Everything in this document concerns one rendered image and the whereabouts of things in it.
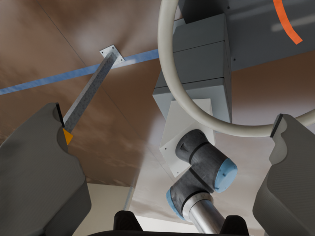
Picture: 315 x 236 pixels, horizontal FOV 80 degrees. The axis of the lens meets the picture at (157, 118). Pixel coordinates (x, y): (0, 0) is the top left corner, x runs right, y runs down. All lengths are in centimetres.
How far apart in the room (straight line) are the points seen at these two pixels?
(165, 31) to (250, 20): 141
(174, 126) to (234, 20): 107
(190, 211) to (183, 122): 41
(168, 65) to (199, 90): 63
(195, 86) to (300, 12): 104
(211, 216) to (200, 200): 8
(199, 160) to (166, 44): 64
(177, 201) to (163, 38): 70
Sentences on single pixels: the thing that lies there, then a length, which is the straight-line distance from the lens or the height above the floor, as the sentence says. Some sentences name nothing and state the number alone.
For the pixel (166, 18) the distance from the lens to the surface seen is 39.
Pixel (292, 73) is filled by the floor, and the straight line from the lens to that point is 213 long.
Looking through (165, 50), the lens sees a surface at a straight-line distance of 40.
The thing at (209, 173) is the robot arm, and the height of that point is 125.
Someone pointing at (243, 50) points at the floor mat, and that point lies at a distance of 188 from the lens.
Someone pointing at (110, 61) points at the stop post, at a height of 12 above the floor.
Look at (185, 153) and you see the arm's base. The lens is 96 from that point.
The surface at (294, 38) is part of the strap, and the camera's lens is 191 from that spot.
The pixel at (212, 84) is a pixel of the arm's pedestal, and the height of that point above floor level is 83.
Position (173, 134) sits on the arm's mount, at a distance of 94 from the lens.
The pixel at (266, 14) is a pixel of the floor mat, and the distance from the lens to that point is 177.
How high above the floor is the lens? 161
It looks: 37 degrees down
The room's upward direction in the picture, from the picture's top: 164 degrees counter-clockwise
